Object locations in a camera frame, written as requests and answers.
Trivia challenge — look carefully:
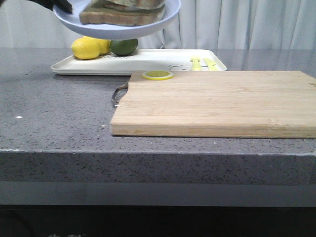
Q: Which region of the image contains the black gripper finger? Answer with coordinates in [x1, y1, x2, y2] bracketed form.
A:
[30, 0, 73, 14]

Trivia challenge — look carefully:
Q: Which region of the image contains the bread slice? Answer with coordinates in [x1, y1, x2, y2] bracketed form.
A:
[79, 5, 165, 26]
[109, 0, 165, 10]

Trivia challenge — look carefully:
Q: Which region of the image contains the light blue plate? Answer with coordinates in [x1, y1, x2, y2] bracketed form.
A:
[53, 0, 181, 40]

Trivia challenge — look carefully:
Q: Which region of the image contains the fried egg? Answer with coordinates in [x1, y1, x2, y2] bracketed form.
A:
[103, 0, 139, 12]

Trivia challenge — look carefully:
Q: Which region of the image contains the white tray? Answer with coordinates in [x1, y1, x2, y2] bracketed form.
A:
[51, 49, 227, 76]

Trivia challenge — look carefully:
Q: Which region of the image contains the front yellow lemon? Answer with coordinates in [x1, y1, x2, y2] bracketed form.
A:
[71, 38, 101, 60]

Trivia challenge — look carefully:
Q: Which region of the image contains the yellow lemon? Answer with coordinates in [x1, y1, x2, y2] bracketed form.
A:
[71, 38, 101, 60]
[82, 36, 111, 55]

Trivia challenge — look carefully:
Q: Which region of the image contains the rear yellow lemon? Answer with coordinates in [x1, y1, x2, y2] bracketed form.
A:
[82, 36, 111, 55]

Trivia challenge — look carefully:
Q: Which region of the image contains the green lime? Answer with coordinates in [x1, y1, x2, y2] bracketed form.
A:
[110, 39, 138, 56]

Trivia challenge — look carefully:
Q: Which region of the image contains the lemon slice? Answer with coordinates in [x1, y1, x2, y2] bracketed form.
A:
[142, 71, 173, 80]

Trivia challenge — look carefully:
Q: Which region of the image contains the grey curtain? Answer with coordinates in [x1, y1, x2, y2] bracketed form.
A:
[0, 0, 316, 50]

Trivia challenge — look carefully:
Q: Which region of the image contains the yellow plastic fork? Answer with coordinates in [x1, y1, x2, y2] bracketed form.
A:
[190, 55, 202, 71]

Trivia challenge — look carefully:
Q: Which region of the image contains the yellow plastic knife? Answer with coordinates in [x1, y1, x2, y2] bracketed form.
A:
[203, 58, 218, 71]

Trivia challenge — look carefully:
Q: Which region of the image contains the wooden cutting board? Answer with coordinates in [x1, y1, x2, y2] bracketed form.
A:
[110, 71, 316, 138]

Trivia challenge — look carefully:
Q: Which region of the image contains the metal cutting board handle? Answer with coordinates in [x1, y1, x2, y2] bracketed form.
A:
[111, 83, 128, 108]

